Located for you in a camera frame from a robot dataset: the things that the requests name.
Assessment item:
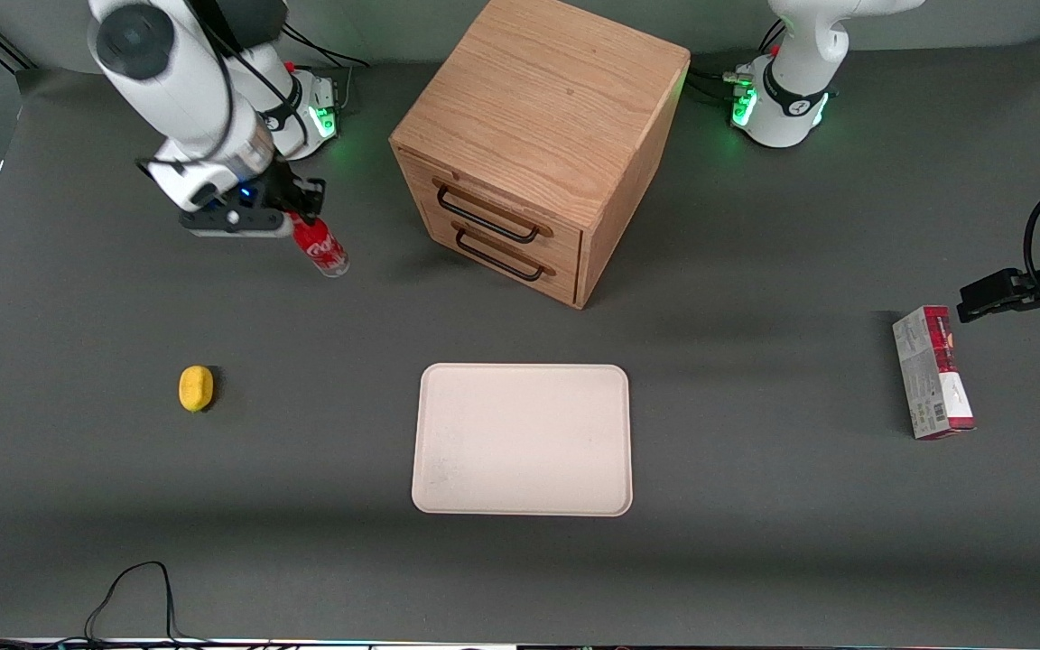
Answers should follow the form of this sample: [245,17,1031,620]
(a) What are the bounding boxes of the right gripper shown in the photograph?
[152,158,327,222]

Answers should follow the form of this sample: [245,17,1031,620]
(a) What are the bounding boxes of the black metal drawer handle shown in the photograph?
[453,221,557,283]
[434,178,554,245]

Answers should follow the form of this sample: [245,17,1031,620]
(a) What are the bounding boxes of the yellow lemon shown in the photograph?
[179,365,215,413]

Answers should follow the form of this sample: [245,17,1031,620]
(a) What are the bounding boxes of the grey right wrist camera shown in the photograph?
[180,209,294,239]

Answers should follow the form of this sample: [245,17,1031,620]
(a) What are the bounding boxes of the black left base cables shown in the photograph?
[687,18,787,105]

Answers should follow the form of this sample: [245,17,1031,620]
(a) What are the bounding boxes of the black looped table cable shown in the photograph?
[0,562,214,650]

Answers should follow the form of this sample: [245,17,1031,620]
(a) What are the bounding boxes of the red plaid carton box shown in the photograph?
[892,305,977,441]

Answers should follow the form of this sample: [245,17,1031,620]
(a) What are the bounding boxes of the white rectangular tray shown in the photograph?
[411,363,634,517]

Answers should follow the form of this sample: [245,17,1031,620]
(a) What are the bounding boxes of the black right base cables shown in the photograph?
[281,23,370,114]

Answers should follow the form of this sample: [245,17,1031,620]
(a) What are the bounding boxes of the black base cables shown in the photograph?
[281,23,370,114]
[687,18,787,105]

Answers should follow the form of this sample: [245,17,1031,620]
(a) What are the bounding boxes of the wooden two-drawer cabinet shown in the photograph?
[389,0,692,311]

